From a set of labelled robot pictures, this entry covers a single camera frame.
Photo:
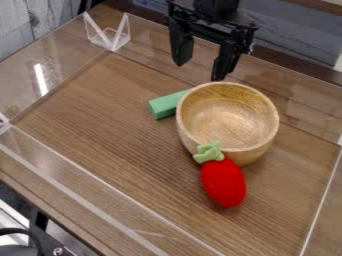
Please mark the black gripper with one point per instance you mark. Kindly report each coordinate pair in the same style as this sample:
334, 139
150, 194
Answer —
216, 21

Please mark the red plush strawberry toy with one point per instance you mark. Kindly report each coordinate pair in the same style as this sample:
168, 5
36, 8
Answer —
220, 175

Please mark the green foam block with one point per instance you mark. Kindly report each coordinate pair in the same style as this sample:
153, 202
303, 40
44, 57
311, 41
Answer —
163, 106

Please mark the wooden bowl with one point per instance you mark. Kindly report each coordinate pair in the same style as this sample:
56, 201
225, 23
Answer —
231, 113

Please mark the clear acrylic corner bracket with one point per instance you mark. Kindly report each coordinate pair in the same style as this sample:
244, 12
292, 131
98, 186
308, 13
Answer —
108, 38

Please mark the black metal table bracket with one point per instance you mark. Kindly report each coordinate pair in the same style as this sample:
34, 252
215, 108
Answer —
50, 246

